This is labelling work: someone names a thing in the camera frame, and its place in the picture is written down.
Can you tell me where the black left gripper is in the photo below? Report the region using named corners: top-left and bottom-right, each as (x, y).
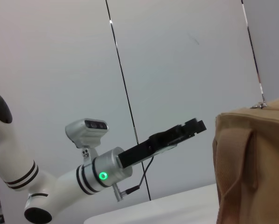
top-left (118, 118), bottom-right (207, 169)

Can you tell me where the silver metal zipper pull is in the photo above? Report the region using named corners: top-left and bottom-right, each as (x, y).
top-left (250, 101), bottom-right (268, 110)

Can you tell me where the khaki canvas food bag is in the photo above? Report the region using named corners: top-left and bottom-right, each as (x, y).
top-left (211, 98), bottom-right (279, 224)

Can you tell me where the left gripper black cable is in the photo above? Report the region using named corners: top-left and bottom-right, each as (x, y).
top-left (112, 155), bottom-right (155, 202)

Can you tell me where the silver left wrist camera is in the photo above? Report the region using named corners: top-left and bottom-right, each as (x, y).
top-left (64, 118), bottom-right (109, 165)

